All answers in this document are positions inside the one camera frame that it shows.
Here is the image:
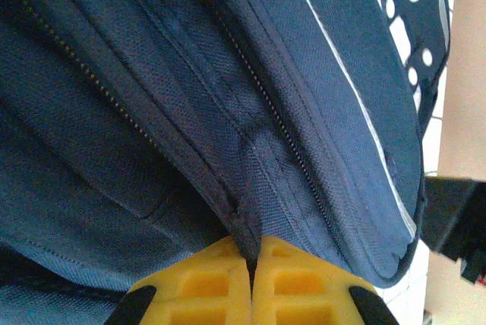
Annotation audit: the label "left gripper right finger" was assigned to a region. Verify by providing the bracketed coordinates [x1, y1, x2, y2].
[252, 235, 400, 325]

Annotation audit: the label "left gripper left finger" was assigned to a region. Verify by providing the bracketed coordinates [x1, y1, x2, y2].
[108, 235, 253, 325]

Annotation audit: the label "navy blue backpack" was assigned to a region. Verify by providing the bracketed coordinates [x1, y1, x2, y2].
[0, 0, 453, 325]

